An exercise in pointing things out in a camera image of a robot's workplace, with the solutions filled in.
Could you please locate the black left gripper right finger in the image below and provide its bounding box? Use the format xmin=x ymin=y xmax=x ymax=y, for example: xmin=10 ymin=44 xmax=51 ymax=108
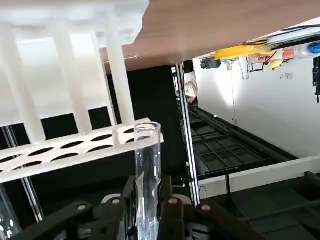
xmin=159 ymin=174 xmax=267 ymax=240

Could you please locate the person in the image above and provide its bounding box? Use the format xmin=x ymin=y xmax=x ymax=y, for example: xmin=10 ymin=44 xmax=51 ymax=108
xmin=183 ymin=71 xmax=199 ymax=104

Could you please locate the clear glass test tube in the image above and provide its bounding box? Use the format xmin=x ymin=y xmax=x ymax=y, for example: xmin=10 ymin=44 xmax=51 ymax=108
xmin=95 ymin=31 xmax=119 ymax=146
xmin=4 ymin=124 xmax=45 ymax=224
xmin=134 ymin=121 xmax=162 ymax=240

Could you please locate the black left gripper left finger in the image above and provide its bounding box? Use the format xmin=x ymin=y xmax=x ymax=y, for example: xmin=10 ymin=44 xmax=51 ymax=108
xmin=13 ymin=174 xmax=138 ymax=240

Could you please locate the clear glass flask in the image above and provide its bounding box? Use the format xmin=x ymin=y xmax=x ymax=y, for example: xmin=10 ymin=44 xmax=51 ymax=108
xmin=220 ymin=57 xmax=239 ymax=73

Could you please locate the aluminium frame post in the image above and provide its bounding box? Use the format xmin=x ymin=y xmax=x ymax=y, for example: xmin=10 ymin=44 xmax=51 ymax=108
xmin=174 ymin=61 xmax=202 ymax=209

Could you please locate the white test tube rack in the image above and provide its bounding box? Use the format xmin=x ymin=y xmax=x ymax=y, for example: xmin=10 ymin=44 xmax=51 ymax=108
xmin=0 ymin=0 xmax=166 ymax=185

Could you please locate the green potted plant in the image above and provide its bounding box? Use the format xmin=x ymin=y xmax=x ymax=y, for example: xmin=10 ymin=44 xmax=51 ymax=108
xmin=199 ymin=57 xmax=222 ymax=71

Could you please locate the yellow plastic tray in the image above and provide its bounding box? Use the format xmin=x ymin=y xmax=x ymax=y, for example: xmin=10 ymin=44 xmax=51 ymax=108
xmin=210 ymin=42 xmax=276 ymax=61

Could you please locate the clear bottle blue cap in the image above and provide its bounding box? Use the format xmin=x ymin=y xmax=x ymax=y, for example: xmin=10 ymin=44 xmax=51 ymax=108
xmin=297 ymin=41 xmax=320 ymax=60

